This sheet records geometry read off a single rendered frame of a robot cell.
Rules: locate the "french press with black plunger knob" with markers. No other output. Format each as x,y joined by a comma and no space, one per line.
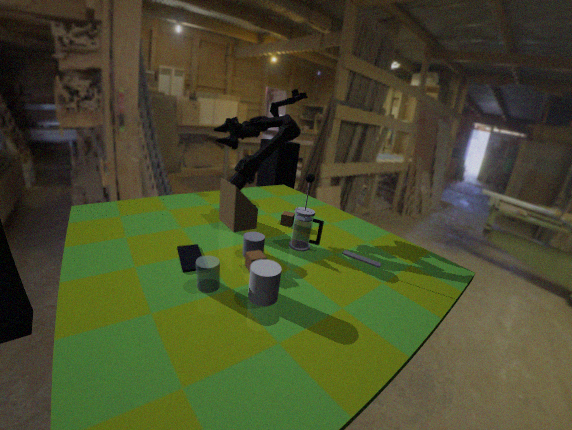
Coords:
302,225

